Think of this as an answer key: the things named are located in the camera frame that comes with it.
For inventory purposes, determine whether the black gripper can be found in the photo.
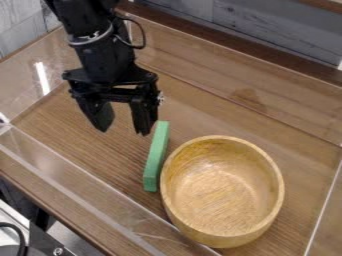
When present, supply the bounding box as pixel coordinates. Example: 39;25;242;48
63;33;161;136

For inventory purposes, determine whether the green rectangular block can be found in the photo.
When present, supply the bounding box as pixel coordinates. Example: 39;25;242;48
143;121;169;192

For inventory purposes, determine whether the brown wooden bowl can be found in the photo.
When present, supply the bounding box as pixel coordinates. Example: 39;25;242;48
160;135;284;248

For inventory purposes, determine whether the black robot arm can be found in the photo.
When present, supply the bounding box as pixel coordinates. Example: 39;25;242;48
43;0;160;136

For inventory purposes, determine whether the clear acrylic tray wall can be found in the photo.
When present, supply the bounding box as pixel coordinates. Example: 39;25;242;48
0;123;220;256

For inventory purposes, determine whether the black metal table frame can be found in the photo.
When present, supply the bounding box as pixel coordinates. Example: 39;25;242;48
0;178;107;256

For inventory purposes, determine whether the black cable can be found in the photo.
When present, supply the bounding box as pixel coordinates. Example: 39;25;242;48
0;221;28;256

